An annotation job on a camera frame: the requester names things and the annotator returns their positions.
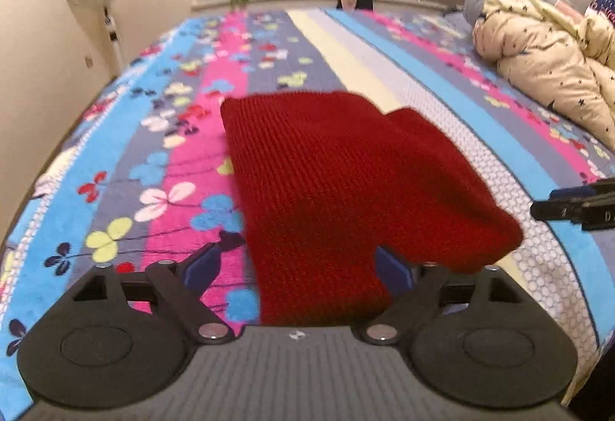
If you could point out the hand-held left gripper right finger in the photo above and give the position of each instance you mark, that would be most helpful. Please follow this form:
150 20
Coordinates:
395 268

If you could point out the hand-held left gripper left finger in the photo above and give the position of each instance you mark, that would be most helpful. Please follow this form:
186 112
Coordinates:
202 265

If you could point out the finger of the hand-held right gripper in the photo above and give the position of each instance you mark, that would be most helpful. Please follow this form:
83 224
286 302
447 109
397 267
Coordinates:
571 211

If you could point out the red knit sweater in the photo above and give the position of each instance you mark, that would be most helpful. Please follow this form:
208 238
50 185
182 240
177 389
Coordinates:
336 185

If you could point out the floral striped blanket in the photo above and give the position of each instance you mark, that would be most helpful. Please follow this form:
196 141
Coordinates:
144 137

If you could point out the star print quilt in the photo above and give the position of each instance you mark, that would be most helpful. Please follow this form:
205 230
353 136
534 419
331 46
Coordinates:
543 51

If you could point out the flag print pillow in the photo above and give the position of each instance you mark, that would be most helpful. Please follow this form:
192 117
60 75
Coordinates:
603 0

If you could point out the pink and black cloth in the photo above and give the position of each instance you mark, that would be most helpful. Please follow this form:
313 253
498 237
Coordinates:
355 0

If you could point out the beige windowsill ledge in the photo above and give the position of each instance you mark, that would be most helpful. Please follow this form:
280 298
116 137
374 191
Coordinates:
298 0

